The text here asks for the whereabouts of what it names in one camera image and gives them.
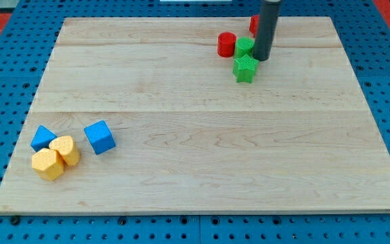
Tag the yellow hexagon block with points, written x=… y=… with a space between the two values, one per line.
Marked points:
x=48 y=164

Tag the red cylinder block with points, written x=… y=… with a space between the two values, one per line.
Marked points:
x=226 y=44

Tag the blue triangle block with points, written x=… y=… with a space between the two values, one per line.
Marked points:
x=42 y=138

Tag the blue cube block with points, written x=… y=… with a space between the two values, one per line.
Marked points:
x=99 y=137

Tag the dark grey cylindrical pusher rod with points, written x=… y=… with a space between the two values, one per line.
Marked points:
x=268 y=18

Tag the light wooden board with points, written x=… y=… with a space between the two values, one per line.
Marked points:
x=299 y=139

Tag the green cylinder block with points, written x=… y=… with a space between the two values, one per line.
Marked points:
x=243 y=46

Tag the green star block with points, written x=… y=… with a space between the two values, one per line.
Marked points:
x=245 y=68

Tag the yellow heart block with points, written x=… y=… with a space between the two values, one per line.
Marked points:
x=67 y=148

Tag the red block behind rod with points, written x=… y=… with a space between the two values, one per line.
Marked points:
x=253 y=26

